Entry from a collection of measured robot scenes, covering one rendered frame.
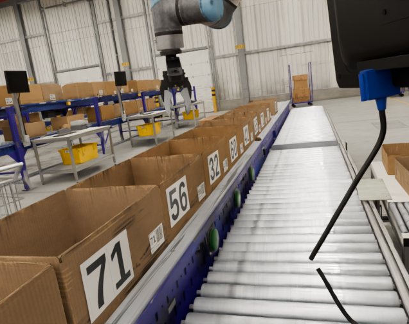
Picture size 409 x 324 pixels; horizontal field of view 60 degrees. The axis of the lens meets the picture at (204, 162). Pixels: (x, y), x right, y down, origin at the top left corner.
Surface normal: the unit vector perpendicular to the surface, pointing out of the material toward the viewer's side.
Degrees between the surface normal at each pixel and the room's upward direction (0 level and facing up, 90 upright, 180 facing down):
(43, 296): 90
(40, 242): 89
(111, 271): 90
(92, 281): 90
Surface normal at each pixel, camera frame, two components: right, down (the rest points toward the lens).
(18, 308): 0.95, -0.06
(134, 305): -0.13, -0.97
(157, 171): -0.27, 0.22
